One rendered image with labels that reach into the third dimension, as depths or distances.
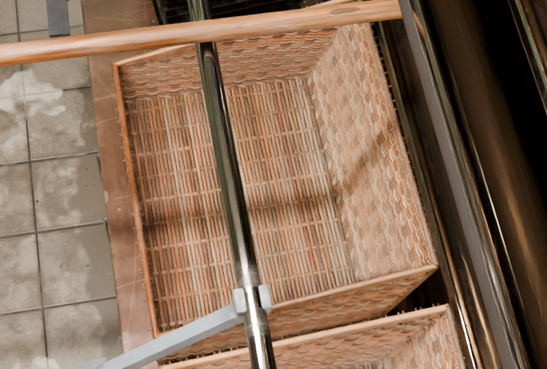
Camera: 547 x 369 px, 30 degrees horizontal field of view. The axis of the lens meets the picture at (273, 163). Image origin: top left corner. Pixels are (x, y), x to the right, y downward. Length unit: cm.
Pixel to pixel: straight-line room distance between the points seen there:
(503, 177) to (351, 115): 84
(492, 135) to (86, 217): 162
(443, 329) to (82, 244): 118
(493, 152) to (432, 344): 63
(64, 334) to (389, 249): 98
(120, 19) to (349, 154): 59
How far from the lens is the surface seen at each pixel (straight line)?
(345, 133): 195
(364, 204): 188
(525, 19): 115
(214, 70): 142
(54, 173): 268
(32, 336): 252
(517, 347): 103
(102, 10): 221
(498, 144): 114
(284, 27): 143
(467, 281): 156
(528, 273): 108
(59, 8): 155
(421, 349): 174
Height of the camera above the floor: 238
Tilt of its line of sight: 63 degrees down
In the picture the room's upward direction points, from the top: 7 degrees clockwise
